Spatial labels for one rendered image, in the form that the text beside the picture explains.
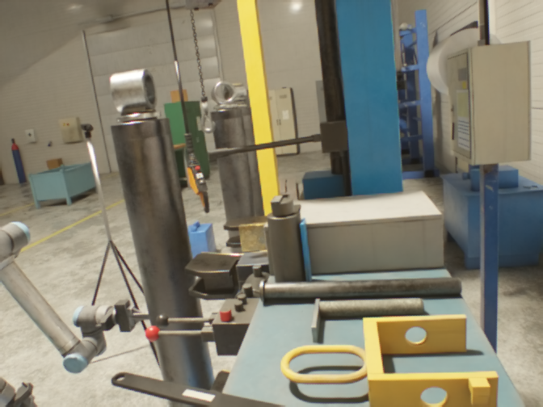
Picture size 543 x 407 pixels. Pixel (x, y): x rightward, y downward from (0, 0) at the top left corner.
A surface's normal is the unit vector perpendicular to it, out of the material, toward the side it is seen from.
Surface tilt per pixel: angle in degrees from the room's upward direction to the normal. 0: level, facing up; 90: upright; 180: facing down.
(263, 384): 0
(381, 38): 90
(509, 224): 90
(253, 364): 0
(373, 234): 90
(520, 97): 90
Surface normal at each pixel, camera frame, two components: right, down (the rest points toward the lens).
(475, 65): -0.18, 0.23
